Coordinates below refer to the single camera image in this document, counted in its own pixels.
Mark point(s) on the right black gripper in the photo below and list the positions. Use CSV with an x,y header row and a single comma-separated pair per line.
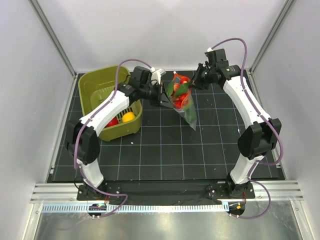
x,y
196,82

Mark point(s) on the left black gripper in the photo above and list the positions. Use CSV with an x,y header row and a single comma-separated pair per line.
x,y
162,98

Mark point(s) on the red lychee bunch with leaves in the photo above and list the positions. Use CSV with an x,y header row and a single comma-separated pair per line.
x,y
179,91

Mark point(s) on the clear zip top bag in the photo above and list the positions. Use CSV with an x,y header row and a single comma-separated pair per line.
x,y
189,115

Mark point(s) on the yellow lemon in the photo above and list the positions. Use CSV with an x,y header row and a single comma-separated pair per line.
x,y
129,116

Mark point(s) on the olive green plastic basket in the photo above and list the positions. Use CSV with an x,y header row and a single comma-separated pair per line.
x,y
96,89

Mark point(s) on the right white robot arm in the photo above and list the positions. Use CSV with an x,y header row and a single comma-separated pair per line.
x,y
261,131

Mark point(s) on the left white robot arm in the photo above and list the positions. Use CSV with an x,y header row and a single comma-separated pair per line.
x,y
81,139

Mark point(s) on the black grid mat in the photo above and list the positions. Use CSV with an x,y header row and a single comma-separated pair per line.
x,y
167,148

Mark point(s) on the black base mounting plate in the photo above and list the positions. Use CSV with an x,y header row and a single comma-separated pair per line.
x,y
177,192

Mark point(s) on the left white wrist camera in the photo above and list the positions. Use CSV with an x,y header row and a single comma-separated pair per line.
x,y
156,75

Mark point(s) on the slotted cable duct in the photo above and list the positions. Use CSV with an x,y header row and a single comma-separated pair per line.
x,y
93,208

